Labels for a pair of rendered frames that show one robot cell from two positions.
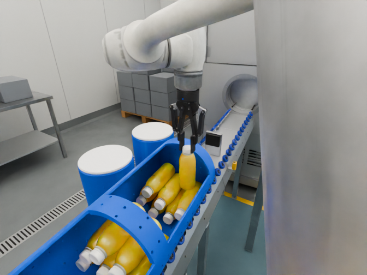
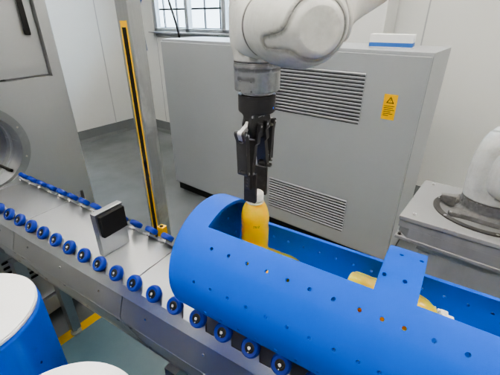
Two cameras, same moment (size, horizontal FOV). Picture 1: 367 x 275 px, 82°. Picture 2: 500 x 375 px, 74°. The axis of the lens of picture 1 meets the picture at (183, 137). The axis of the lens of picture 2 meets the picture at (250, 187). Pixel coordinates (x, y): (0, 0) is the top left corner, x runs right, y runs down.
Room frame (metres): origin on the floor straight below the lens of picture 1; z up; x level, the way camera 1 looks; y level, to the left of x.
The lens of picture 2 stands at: (0.63, 0.65, 1.61)
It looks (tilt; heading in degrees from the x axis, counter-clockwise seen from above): 27 degrees down; 276
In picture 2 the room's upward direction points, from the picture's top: straight up
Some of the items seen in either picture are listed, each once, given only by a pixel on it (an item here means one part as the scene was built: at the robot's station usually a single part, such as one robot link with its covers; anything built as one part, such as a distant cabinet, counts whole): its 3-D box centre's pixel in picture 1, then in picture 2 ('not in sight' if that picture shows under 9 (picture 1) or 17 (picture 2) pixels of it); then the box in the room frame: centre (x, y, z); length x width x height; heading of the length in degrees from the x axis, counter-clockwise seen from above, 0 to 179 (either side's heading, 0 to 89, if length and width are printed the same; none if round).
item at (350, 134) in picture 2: not in sight; (277, 136); (0.67, -2.02, 0.72); 2.15 x 0.54 x 1.45; 149
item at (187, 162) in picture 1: (187, 168); (254, 228); (0.69, -0.02, 1.15); 0.07 x 0.07 x 0.17
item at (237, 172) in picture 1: (237, 174); (62, 291); (1.76, -0.56, 0.31); 0.06 x 0.06 x 0.63; 64
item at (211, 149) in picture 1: (212, 144); (112, 228); (1.16, -0.18, 1.00); 0.10 x 0.04 x 0.15; 64
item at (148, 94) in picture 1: (154, 88); not in sight; (4.17, 0.57, 0.59); 1.20 x 0.80 x 1.19; 59
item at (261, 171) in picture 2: (193, 143); (260, 179); (0.68, -0.03, 1.28); 0.03 x 0.01 x 0.07; 154
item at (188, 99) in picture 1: (188, 101); (257, 114); (0.69, -0.01, 1.43); 0.08 x 0.07 x 0.09; 64
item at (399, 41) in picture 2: not in sight; (392, 41); (0.00, -1.58, 1.48); 0.24 x 0.12 x 0.08; 157
